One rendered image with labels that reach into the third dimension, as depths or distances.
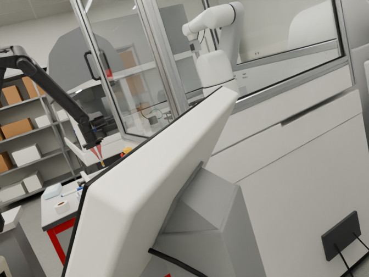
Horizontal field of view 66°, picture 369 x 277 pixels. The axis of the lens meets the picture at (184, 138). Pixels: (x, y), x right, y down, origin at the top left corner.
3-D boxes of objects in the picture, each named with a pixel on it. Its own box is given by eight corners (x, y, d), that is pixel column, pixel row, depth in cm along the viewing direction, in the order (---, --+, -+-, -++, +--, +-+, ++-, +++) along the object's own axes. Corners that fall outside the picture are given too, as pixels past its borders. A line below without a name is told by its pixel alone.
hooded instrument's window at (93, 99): (83, 153, 215) (59, 95, 205) (65, 137, 374) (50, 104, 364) (206, 104, 260) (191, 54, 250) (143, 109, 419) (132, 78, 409)
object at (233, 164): (207, 198, 105) (196, 161, 101) (129, 160, 196) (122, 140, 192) (362, 111, 142) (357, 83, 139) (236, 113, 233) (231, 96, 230)
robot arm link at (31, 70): (5, 50, 103) (12, 66, 97) (18, 42, 104) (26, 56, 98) (74, 115, 139) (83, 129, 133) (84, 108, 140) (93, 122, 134)
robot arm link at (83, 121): (72, 108, 135) (79, 119, 130) (95, 99, 139) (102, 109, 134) (79, 126, 144) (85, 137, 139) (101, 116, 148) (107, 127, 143)
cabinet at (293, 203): (261, 365, 121) (208, 199, 103) (166, 258, 213) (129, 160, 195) (387, 248, 159) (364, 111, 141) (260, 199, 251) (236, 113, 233)
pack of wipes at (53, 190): (59, 194, 182) (56, 188, 181) (44, 200, 180) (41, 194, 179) (62, 187, 196) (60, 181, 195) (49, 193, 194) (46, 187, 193)
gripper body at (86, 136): (104, 140, 141) (98, 126, 139) (84, 149, 137) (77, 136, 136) (102, 139, 147) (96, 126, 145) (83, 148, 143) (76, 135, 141)
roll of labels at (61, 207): (64, 206, 157) (61, 200, 156) (73, 206, 154) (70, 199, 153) (54, 214, 151) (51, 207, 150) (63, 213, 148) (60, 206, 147)
